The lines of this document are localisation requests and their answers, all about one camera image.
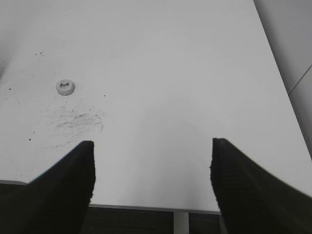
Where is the grey bottle cap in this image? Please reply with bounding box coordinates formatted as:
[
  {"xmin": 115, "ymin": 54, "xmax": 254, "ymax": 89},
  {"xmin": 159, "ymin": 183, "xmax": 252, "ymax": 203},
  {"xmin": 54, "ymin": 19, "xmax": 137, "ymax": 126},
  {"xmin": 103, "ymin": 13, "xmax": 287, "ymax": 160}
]
[{"xmin": 56, "ymin": 79, "xmax": 75, "ymax": 96}]

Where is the white table leg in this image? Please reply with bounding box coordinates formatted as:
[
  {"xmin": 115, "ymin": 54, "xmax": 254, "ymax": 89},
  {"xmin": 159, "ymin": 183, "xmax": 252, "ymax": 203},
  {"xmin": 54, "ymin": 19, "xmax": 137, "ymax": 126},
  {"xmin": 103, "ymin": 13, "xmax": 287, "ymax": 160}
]
[{"xmin": 174, "ymin": 212, "xmax": 189, "ymax": 234}]

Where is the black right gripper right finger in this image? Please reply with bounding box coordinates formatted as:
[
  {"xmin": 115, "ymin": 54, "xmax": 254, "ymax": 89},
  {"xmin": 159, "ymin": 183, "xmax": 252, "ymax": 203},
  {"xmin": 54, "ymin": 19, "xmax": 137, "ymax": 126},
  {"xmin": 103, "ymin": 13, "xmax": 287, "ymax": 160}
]
[{"xmin": 210, "ymin": 138, "xmax": 312, "ymax": 234}]

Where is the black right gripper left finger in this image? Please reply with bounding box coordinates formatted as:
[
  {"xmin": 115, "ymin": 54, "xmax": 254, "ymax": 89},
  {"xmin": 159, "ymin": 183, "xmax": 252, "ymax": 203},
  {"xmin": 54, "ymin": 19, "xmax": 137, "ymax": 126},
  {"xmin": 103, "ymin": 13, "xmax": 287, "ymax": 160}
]
[{"xmin": 0, "ymin": 141, "xmax": 96, "ymax": 234}]

